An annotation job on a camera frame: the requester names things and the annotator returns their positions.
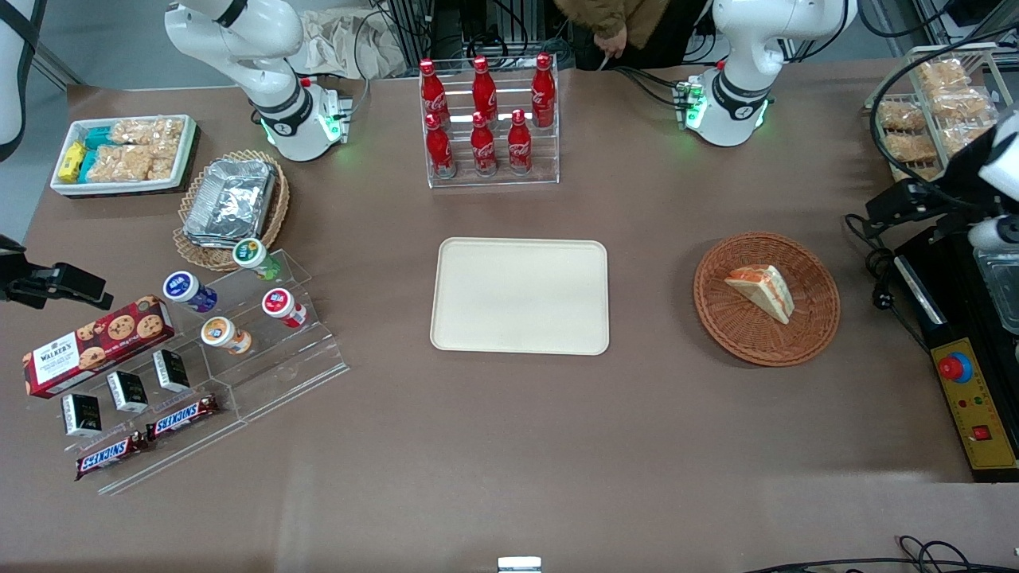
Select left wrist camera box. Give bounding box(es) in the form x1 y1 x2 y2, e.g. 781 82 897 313
866 180 956 232

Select orange lid cup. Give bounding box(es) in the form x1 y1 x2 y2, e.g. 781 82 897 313
200 316 253 356

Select clear plastic container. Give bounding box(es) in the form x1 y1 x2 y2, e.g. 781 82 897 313
973 245 1019 335

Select small black box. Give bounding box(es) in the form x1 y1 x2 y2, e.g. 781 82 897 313
61 393 103 437
152 349 191 393
106 371 150 413

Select light wicker basket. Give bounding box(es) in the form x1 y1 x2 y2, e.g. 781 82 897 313
173 150 291 272

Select triangular sandwich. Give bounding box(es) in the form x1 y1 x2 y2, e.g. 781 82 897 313
724 265 796 325

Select clear acrylic stepped display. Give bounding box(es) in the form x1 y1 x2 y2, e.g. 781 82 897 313
28 249 349 496

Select green lid cup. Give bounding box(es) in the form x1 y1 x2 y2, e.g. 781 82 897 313
232 238 284 282

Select black power cable with plug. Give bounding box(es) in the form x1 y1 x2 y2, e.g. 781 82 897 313
844 211 932 351

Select brown round wicker basket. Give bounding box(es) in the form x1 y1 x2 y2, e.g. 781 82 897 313
693 231 841 368

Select clear acrylic bottle rack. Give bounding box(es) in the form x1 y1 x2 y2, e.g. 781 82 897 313
420 68 560 189

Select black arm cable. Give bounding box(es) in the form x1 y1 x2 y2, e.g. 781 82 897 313
868 24 1019 212

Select person in dark clothes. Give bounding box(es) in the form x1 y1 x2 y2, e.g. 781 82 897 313
553 0 713 71

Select black floor cable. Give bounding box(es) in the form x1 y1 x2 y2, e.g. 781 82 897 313
744 536 1019 573

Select red Walkers cookie box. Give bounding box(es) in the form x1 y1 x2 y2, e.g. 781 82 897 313
22 295 176 399

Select yellow snack packet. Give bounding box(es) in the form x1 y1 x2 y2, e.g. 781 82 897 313
57 142 87 183

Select yellow emergency stop control box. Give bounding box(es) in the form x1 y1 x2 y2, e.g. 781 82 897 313
930 338 1019 472

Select crumpled white cloth bag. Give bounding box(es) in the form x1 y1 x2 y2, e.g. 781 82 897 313
291 10 407 80

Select white rectangular snack bin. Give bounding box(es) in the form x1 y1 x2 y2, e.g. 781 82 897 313
49 115 200 198

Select Snickers chocolate bar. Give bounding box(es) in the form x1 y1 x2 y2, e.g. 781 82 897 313
76 431 152 481
146 394 220 441

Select stack of foil trays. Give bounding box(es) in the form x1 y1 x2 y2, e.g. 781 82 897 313
183 158 277 249

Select beige plastic tray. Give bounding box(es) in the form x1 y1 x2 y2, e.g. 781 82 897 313
430 237 611 356

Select rice cracker snack bag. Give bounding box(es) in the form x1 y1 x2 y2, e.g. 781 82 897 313
86 145 178 183
110 117 185 149

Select blue lid cup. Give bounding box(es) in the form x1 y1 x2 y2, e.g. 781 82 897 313
162 271 218 314

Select red cola bottle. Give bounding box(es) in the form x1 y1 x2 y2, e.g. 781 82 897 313
424 113 457 179
507 109 533 175
419 58 451 132
470 111 499 177
531 53 556 129
472 56 499 122

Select white wire snack rack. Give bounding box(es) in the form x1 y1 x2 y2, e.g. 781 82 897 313
864 44 1005 185

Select red lid cup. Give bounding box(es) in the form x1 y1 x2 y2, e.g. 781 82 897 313
262 288 308 329

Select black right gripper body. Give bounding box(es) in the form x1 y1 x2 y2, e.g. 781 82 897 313
0 235 31 305

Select black appliance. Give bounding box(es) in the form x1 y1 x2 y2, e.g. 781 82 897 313
892 225 1019 483

